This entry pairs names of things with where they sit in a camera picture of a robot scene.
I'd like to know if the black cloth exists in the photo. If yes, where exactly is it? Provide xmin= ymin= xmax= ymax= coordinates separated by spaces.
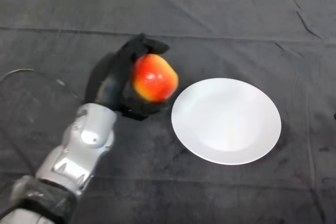
xmin=0 ymin=0 xmax=336 ymax=224

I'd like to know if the red yellow apple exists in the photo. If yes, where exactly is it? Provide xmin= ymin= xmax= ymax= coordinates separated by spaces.
xmin=131 ymin=54 xmax=180 ymax=103

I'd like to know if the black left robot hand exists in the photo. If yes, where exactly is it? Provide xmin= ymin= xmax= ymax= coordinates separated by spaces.
xmin=93 ymin=33 xmax=171 ymax=122

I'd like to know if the white round plate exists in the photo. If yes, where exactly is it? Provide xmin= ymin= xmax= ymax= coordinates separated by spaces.
xmin=171 ymin=77 xmax=282 ymax=166

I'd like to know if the thin black cable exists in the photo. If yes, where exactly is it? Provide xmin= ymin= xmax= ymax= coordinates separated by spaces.
xmin=0 ymin=68 xmax=83 ymax=102

